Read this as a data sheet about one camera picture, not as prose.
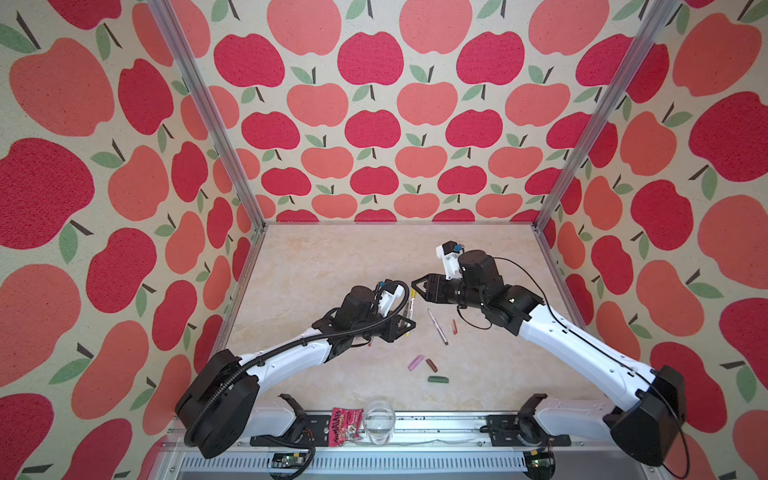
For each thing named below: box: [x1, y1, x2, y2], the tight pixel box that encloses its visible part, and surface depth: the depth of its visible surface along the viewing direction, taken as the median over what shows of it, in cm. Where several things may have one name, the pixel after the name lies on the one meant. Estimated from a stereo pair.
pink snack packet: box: [328, 407, 364, 447], surface depth 76 cm
